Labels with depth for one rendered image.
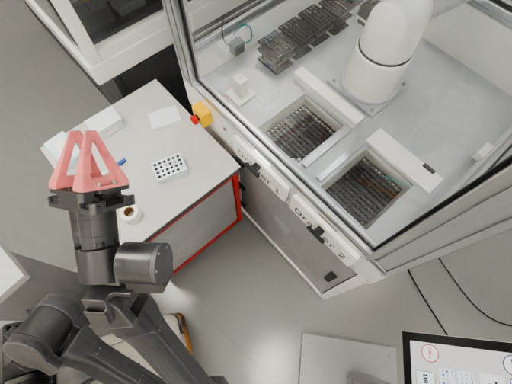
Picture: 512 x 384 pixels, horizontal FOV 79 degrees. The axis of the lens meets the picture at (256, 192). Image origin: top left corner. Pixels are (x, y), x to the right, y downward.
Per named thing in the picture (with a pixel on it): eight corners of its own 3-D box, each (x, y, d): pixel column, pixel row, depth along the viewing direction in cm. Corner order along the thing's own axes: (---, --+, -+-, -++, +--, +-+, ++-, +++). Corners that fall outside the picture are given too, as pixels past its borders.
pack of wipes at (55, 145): (88, 156, 129) (83, 150, 125) (68, 171, 127) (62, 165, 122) (67, 135, 133) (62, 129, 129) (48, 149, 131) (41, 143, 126)
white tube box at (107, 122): (99, 141, 132) (94, 134, 128) (89, 128, 135) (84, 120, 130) (126, 125, 136) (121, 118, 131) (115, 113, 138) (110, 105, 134)
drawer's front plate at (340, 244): (347, 267, 106) (357, 260, 96) (288, 206, 115) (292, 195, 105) (350, 264, 107) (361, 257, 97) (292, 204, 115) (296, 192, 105)
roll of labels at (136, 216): (129, 227, 117) (125, 224, 114) (120, 214, 119) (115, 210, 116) (145, 216, 119) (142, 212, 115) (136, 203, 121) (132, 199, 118)
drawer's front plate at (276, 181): (283, 202, 116) (286, 190, 106) (233, 151, 124) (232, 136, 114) (287, 199, 116) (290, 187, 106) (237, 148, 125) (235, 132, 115)
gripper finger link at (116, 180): (125, 129, 41) (132, 198, 43) (92, 129, 45) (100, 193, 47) (74, 130, 36) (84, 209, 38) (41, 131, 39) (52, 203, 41)
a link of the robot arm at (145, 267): (91, 328, 45) (121, 282, 53) (166, 335, 44) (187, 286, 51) (58, 270, 39) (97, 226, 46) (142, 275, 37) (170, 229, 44)
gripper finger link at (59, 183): (121, 129, 42) (128, 197, 44) (89, 129, 45) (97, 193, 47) (70, 130, 36) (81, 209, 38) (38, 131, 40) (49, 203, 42)
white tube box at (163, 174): (159, 184, 124) (157, 180, 121) (153, 168, 127) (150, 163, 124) (189, 173, 127) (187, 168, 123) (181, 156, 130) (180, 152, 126)
